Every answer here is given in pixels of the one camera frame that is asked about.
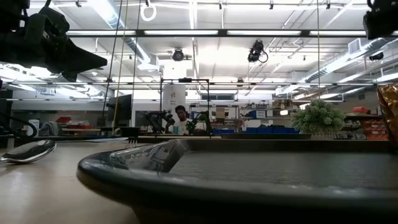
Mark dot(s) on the dark grey tray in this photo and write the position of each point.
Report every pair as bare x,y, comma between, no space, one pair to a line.
217,186

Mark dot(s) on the blue storage bins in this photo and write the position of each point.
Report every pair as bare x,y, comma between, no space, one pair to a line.
264,130

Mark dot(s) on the red storage boxes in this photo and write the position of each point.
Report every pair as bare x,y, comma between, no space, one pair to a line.
374,129

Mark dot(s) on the black hanging overhead camera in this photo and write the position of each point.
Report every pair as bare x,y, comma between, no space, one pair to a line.
256,51

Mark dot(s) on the green potted plant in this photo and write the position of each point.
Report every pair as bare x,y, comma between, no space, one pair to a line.
318,118

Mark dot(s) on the person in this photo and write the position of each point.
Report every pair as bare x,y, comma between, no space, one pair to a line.
181,121

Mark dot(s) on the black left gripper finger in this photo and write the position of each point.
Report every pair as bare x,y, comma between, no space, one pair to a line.
81,62

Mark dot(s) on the black background rig frame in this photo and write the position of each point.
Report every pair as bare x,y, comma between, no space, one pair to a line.
184,80

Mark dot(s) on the silver metal spoon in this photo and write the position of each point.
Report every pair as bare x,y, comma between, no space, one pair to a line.
29,152

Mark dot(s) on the black background robot arm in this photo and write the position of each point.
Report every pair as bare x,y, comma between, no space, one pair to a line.
158,119

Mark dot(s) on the white round pillar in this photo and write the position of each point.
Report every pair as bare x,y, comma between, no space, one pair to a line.
174,99

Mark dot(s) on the shiny gold bag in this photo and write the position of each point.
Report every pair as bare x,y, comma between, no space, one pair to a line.
390,112

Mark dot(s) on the round black ceiling fixture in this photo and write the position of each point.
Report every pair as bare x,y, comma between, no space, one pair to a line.
178,55

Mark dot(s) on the black computer monitor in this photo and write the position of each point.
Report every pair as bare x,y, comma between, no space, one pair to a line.
121,109

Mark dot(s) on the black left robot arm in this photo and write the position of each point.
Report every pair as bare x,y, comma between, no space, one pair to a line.
11,7

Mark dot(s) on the green background robot arm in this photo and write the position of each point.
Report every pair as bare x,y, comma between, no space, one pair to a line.
200,121

